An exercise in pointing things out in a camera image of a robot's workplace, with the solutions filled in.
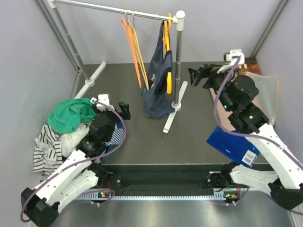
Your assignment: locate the brown book stack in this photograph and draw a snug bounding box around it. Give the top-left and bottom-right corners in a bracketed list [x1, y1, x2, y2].
[237, 58, 261, 75]

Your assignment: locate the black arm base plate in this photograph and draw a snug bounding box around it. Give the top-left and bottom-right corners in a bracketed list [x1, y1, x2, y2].
[96, 164, 245, 196]

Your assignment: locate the grey slotted cable duct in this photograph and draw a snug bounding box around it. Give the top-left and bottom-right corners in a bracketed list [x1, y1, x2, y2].
[75, 191, 226, 201]

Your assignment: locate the tan yellow velvet hanger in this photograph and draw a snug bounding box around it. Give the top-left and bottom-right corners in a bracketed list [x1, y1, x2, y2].
[125, 11, 150, 90]

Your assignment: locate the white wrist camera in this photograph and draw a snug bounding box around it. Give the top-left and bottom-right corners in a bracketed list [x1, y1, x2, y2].
[90, 94, 114, 111]
[216, 49, 245, 73]

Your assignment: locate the translucent plastic folder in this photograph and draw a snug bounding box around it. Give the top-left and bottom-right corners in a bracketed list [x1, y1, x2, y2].
[246, 71, 280, 126]

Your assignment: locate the grey white garment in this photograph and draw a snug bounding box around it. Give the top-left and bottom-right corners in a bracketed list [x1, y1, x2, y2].
[60, 123, 89, 157]

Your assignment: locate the navy blue tank top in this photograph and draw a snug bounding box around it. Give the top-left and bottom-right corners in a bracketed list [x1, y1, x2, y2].
[141, 22, 174, 119]

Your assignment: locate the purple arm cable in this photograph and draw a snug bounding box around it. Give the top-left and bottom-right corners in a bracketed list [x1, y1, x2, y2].
[213, 55, 303, 216]
[19, 99, 127, 223]

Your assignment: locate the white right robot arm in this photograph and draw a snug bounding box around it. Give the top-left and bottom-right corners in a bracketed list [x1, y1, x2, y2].
[188, 65, 303, 210]

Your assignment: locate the silver white clothes rack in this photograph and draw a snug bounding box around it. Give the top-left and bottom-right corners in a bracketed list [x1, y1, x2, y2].
[48, 0, 188, 133]

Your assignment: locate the blue clipboard folder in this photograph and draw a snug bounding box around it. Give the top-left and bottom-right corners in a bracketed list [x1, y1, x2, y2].
[206, 126, 260, 168]

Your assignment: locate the orange velvet hanger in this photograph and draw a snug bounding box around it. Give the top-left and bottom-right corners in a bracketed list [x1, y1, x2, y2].
[121, 17, 142, 88]

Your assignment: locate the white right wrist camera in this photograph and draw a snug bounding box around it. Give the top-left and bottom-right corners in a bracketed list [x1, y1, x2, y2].
[216, 49, 245, 73]

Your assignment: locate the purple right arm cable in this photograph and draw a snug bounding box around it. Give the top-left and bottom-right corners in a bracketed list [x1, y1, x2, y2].
[213, 55, 303, 216]

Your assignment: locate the blue laundry basin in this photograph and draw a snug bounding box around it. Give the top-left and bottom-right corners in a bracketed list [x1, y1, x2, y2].
[100, 145, 116, 163]

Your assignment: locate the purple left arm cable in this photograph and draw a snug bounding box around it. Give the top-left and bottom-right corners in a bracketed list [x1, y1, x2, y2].
[19, 99, 127, 223]

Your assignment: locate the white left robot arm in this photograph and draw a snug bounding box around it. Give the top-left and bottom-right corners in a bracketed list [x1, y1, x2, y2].
[20, 98, 131, 227]

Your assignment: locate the blue white striped shirt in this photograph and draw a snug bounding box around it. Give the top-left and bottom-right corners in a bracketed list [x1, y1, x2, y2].
[105, 128, 125, 146]

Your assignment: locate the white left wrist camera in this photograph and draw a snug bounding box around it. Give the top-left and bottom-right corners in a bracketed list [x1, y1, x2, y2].
[90, 94, 114, 111]

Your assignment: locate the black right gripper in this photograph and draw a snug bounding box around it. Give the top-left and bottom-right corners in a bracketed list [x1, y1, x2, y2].
[188, 64, 235, 113]

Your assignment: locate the black white striped shirt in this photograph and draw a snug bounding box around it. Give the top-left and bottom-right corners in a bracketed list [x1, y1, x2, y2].
[33, 124, 63, 176]

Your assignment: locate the yellow orange plastic hanger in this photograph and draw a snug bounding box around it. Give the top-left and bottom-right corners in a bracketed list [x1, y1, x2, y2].
[162, 13, 173, 95]

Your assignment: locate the green garment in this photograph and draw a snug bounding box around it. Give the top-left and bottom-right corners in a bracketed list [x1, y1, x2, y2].
[47, 98, 97, 134]

